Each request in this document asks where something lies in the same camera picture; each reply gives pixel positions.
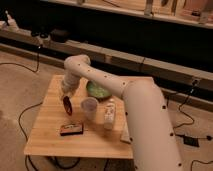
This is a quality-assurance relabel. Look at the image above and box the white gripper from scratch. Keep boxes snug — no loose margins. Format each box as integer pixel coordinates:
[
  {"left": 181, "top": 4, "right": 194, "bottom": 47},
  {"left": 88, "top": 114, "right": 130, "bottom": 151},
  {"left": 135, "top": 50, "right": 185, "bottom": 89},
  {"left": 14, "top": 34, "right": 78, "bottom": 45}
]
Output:
[{"left": 60, "top": 74, "right": 80, "bottom": 104}]

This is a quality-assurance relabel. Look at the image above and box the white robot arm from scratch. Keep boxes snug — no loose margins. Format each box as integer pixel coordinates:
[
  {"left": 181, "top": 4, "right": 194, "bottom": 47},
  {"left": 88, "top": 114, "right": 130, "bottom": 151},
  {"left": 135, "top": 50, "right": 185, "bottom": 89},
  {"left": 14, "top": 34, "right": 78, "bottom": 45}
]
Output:
[{"left": 61, "top": 55, "right": 184, "bottom": 171}]

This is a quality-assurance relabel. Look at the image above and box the translucent plastic cup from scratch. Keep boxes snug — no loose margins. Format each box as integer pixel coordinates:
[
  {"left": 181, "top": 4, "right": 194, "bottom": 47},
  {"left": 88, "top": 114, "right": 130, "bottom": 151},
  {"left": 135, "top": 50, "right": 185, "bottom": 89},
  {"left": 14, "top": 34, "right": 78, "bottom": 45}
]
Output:
[{"left": 81, "top": 97, "right": 98, "bottom": 120}]

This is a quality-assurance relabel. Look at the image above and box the green ceramic bowl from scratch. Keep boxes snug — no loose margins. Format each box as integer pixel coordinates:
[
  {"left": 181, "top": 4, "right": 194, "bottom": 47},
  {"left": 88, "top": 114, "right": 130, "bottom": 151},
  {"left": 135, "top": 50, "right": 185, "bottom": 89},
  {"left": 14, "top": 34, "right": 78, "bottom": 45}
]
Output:
[{"left": 86, "top": 81, "right": 112, "bottom": 99}]

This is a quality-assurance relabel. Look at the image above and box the dark red rectangular box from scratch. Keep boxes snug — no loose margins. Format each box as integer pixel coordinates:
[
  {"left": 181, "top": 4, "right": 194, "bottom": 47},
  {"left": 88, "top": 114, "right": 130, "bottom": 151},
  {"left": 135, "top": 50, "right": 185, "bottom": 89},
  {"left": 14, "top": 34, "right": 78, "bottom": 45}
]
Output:
[{"left": 60, "top": 123, "right": 84, "bottom": 136}]

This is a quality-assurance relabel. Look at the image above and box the wooden table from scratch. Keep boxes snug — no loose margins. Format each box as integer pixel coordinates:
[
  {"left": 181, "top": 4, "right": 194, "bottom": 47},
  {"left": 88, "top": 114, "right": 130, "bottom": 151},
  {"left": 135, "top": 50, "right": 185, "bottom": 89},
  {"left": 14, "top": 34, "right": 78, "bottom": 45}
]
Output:
[{"left": 24, "top": 75, "right": 133, "bottom": 159}]

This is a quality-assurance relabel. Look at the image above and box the white plastic bottle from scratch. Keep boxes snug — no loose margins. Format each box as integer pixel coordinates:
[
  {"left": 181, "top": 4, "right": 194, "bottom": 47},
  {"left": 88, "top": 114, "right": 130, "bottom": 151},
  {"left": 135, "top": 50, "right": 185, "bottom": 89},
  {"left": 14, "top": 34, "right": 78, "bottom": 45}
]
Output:
[{"left": 104, "top": 99, "right": 116, "bottom": 130}]

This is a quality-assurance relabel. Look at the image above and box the black box on ledge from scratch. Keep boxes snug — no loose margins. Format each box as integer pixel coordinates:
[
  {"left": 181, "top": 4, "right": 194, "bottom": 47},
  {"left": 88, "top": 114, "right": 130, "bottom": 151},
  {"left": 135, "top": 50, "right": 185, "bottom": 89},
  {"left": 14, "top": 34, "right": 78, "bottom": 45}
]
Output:
[{"left": 50, "top": 29, "right": 69, "bottom": 43}]

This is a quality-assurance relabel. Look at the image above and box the white spray bottle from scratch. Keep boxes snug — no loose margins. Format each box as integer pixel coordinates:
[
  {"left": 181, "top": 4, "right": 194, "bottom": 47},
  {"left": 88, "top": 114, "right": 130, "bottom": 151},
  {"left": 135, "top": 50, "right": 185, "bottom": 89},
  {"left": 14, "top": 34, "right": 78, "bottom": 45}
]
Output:
[{"left": 5, "top": 11, "right": 19, "bottom": 31}]

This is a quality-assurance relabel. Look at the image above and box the black power adapter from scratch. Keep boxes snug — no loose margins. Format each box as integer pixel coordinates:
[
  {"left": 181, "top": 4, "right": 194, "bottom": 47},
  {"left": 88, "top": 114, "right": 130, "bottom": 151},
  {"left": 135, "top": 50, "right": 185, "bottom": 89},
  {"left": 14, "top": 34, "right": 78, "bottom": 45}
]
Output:
[{"left": 183, "top": 136, "right": 199, "bottom": 147}]

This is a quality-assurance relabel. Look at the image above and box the black floor cable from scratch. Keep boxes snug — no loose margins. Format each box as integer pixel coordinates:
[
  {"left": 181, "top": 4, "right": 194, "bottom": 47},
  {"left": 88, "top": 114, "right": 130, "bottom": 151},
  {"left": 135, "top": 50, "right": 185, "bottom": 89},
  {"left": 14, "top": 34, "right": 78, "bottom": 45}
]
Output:
[{"left": 0, "top": 44, "right": 81, "bottom": 171}]

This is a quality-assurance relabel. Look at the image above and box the black adapter cable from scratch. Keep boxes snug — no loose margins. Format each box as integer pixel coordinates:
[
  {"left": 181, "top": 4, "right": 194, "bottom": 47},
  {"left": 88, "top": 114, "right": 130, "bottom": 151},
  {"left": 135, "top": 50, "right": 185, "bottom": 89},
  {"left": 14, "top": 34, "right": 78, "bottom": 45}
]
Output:
[{"left": 166, "top": 79, "right": 213, "bottom": 141}]

